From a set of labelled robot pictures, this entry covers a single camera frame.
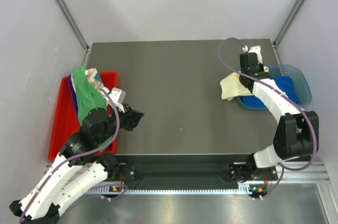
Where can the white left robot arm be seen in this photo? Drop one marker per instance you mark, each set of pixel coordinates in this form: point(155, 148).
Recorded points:
point(58, 190)

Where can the white slotted cable duct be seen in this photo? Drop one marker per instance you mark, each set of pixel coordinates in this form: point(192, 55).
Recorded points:
point(239, 189)

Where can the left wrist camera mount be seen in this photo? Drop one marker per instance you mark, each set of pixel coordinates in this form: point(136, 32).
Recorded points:
point(117, 97)

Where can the light patterned towel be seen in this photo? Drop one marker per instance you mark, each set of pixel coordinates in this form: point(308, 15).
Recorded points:
point(94, 78)

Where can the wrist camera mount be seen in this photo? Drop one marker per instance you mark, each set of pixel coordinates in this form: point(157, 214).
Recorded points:
point(117, 97)
point(256, 50)

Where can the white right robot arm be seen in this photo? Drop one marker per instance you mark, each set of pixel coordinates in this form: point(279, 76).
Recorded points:
point(297, 132)

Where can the yellow patterned towel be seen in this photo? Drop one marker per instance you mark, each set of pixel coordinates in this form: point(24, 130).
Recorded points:
point(231, 87)

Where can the purple towel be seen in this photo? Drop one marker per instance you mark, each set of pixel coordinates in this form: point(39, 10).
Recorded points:
point(72, 93)

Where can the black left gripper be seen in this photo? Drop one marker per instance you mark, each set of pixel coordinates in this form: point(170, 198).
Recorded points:
point(132, 117)

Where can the green towel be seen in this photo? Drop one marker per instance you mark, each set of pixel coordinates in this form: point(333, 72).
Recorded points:
point(89, 102)

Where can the blue towel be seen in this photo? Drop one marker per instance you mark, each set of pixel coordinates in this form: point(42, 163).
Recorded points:
point(272, 95)

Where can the translucent blue tray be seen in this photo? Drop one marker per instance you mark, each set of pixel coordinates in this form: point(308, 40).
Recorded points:
point(300, 83)

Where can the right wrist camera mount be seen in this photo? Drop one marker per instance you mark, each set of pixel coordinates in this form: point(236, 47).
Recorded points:
point(256, 50)

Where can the red plastic bin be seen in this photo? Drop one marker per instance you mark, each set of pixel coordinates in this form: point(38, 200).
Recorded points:
point(66, 121)

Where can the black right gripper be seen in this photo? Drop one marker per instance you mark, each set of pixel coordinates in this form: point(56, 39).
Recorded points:
point(261, 67)

